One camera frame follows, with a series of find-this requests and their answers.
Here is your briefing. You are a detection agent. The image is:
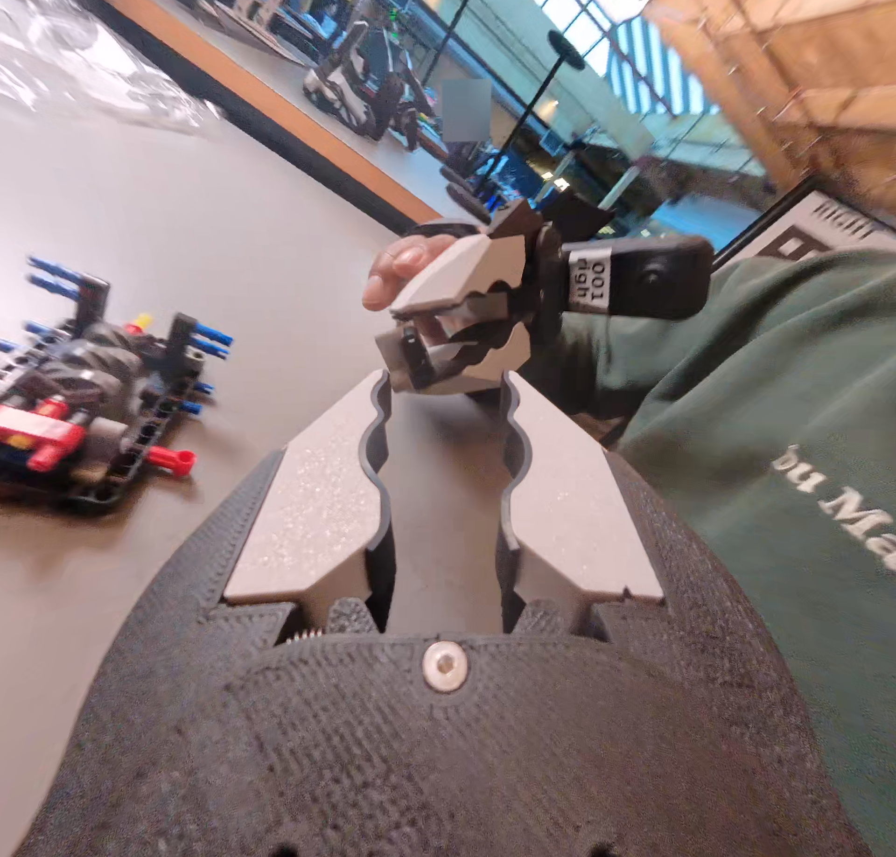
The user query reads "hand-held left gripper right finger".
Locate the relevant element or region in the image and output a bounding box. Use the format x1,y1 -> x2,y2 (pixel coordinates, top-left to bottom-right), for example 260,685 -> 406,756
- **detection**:
497,369 -> 665,635

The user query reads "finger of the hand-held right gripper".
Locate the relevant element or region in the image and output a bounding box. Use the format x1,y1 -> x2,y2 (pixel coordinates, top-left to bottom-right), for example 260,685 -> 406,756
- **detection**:
388,234 -> 528,321
376,325 -> 531,394

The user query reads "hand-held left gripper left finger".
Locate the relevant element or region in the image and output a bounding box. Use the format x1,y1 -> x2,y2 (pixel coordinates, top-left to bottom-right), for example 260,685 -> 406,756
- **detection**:
224,369 -> 392,633

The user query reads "black lego beam blue pin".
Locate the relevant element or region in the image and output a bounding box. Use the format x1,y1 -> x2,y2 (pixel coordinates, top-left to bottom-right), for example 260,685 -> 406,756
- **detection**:
398,328 -> 436,390

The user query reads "lego engine assembly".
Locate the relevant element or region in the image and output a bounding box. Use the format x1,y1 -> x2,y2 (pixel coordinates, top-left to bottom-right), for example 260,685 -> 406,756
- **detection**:
0,255 -> 233,515

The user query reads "person's right hand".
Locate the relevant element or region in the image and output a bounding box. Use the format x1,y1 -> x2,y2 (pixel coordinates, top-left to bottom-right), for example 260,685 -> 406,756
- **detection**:
363,234 -> 457,312

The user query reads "white black legged robot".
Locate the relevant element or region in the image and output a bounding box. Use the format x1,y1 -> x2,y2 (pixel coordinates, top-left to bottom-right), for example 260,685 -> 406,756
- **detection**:
302,21 -> 438,153

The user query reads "black pole stand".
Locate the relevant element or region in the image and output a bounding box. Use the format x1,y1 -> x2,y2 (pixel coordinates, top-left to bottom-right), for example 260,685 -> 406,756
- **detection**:
490,29 -> 588,172

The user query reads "person's green sweatshirt torso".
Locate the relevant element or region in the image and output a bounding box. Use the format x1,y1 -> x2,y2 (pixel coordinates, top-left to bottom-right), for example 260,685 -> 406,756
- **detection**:
616,353 -> 896,857

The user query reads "orange-edged table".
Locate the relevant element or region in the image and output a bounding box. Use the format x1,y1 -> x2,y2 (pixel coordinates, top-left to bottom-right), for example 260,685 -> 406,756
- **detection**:
49,0 -> 452,231

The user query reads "clear plastic bag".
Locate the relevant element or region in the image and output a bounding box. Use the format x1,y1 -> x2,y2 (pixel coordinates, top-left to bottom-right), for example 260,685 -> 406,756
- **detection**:
0,0 -> 226,137

